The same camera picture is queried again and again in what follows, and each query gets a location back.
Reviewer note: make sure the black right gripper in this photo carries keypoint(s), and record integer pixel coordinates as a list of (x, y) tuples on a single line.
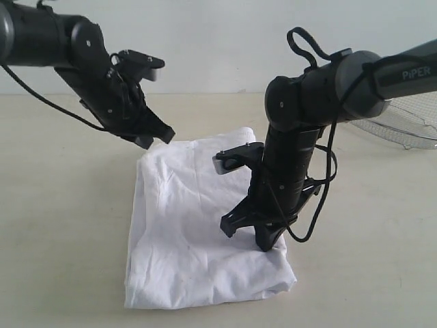
[(270, 207)]

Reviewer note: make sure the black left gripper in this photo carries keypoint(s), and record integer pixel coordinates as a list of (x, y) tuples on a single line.
[(126, 115)]

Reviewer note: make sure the white t-shirt red logo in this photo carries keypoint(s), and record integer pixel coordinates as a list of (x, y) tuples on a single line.
[(178, 257)]

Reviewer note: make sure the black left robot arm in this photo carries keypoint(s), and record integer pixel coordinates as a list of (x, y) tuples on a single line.
[(108, 85)]

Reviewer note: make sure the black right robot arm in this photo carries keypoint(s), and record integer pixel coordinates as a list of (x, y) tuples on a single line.
[(353, 86)]

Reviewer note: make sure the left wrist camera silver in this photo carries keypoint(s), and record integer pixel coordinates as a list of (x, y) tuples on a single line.
[(136, 65)]

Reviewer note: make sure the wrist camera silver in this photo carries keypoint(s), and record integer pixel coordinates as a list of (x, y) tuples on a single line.
[(230, 160), (136, 65)]

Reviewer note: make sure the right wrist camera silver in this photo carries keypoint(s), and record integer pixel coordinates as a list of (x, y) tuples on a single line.
[(230, 160)]

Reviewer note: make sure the metal wire mesh basket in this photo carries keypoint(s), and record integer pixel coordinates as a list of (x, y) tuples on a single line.
[(409, 121)]

